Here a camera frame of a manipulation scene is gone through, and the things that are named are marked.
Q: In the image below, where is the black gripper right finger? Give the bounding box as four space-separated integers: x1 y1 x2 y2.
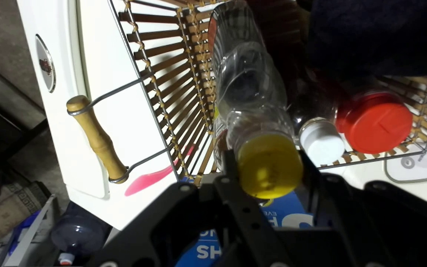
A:
298 152 427 267

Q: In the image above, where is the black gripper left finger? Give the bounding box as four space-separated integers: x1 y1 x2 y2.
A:
86 147 295 267

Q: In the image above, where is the clear bottle with yellow lid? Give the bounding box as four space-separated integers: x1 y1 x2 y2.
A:
208 0 305 201

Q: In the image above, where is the dark bottle with white lid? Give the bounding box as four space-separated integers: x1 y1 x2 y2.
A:
291 88 348 170

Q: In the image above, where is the bottle with red lid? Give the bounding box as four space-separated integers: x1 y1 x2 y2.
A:
335 91 415 156

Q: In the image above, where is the blue detergent box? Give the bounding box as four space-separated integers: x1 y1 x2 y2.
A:
175 192 320 267

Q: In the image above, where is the pink plastic tool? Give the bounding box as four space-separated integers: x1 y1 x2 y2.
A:
123 143 199 199

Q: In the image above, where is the blue water jug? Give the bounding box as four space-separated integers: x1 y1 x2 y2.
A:
49 201 113 267

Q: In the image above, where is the dark navy cloth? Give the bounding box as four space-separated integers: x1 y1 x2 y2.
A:
305 0 427 85

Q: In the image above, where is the woven basket with wooden handle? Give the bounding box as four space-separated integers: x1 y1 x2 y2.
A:
64 0 427 186

